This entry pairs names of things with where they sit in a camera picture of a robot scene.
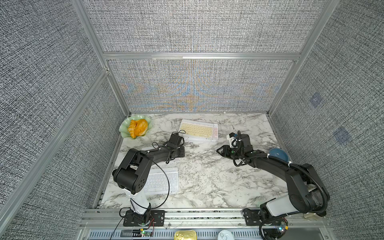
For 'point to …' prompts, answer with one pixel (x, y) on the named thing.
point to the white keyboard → (157, 182)
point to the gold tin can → (185, 235)
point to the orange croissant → (137, 127)
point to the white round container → (225, 235)
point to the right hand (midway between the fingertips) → (217, 147)
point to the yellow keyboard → (197, 131)
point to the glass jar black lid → (321, 213)
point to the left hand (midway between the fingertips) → (184, 151)
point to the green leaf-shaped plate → (123, 130)
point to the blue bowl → (279, 153)
